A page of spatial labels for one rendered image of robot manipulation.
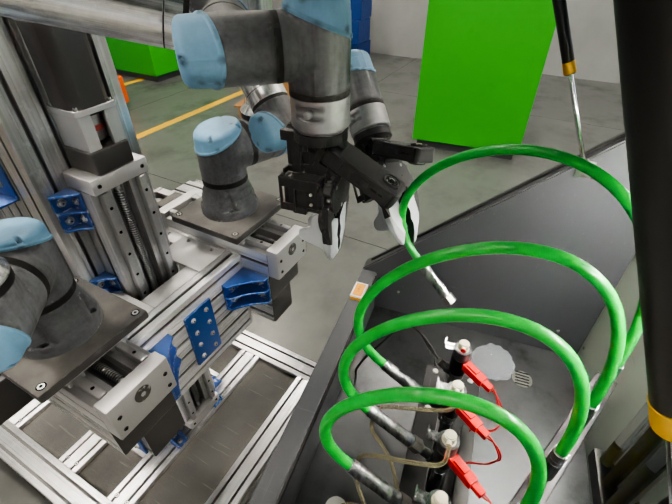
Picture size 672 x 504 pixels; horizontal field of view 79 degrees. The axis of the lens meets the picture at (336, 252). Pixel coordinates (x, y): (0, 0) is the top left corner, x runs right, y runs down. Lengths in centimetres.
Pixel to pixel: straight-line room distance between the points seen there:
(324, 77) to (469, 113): 346
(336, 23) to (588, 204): 60
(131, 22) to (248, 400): 138
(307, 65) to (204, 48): 11
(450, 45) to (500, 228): 300
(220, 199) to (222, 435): 91
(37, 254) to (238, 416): 108
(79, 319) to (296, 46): 62
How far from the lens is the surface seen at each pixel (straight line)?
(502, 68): 382
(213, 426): 169
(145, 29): 61
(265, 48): 48
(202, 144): 104
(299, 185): 56
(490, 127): 396
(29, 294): 75
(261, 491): 75
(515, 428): 41
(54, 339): 88
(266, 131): 77
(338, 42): 50
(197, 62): 48
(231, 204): 109
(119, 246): 103
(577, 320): 108
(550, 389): 107
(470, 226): 92
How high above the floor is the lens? 163
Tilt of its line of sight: 38 degrees down
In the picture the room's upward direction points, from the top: straight up
